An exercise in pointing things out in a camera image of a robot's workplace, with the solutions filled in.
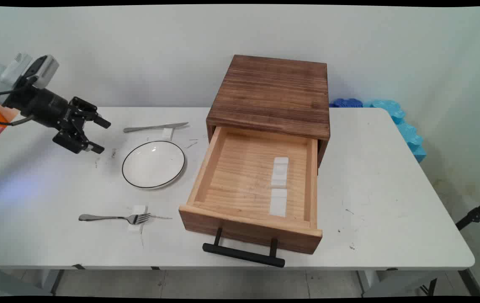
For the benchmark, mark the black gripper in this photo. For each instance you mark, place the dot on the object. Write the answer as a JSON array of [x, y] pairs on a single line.
[[48, 109]]

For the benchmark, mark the silver table knife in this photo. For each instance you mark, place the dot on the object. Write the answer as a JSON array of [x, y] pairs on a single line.
[[155, 126]]

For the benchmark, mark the white plate with black rim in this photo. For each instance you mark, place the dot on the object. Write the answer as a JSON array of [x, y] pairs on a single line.
[[153, 165]]

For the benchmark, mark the white rest block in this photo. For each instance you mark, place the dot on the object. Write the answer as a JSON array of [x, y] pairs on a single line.
[[136, 229], [167, 134], [280, 171]]

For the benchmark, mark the silver fork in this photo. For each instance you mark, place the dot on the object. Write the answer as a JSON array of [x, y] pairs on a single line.
[[109, 218]]

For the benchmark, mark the white table leg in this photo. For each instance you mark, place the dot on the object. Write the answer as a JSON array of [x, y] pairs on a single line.
[[57, 281]]

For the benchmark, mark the dark wooden drawer cabinet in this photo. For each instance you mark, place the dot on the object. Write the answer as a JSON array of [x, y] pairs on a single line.
[[271, 92]]

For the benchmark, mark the light blue foam pieces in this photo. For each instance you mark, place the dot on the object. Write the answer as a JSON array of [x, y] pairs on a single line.
[[408, 132]]

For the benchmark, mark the black tripod stand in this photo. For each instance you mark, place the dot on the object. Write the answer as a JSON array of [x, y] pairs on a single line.
[[475, 214]]

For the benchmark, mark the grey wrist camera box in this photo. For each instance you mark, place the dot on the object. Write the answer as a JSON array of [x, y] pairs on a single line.
[[44, 69]]

